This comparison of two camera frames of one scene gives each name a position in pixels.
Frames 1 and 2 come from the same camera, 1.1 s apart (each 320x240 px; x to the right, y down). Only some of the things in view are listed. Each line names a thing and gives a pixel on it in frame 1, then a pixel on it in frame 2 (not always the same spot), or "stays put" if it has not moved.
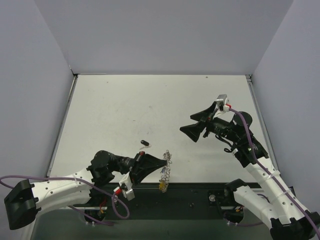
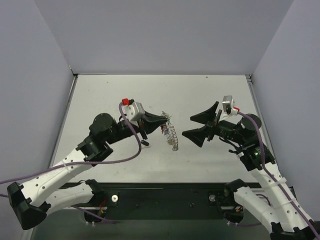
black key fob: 145,143 stays put
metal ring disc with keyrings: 165,172 → 168,130
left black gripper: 136,169 → 143,127
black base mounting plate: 183,201 stays put
